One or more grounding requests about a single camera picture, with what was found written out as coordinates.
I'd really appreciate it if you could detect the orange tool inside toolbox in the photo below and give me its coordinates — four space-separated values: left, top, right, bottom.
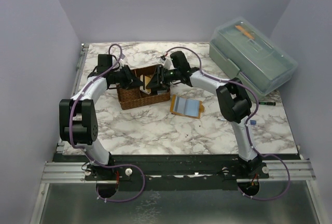
235 25 255 40

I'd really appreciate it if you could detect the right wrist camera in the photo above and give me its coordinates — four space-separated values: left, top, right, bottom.
159 55 172 69

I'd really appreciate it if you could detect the brown woven basket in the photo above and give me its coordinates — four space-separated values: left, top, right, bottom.
116 65 170 110

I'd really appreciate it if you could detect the aluminium rail frame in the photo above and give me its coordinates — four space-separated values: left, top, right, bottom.
28 43 98 224

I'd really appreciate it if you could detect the red blue screwdriver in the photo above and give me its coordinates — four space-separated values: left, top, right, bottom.
217 118 256 125

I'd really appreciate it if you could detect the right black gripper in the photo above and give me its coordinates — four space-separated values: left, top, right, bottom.
146 66 180 93

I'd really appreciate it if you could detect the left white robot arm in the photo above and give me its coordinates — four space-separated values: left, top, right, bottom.
59 54 143 180

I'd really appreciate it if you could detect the small black green screwdriver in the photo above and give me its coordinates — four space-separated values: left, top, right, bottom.
258 102 276 106

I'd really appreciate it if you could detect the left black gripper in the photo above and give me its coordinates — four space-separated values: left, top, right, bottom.
109 64 144 90

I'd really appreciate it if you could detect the yellow leather card holder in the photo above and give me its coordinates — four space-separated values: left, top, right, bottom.
170 95 205 119

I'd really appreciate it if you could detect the gold credit card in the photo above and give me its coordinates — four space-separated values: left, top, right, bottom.
140 75 151 95

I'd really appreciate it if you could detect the clear lid plastic toolbox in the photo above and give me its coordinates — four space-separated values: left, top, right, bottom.
209 18 298 100

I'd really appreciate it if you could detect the white silver credit card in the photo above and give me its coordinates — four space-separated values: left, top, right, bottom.
173 96 186 115

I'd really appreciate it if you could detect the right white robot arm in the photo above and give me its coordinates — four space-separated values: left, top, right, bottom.
146 51 265 178

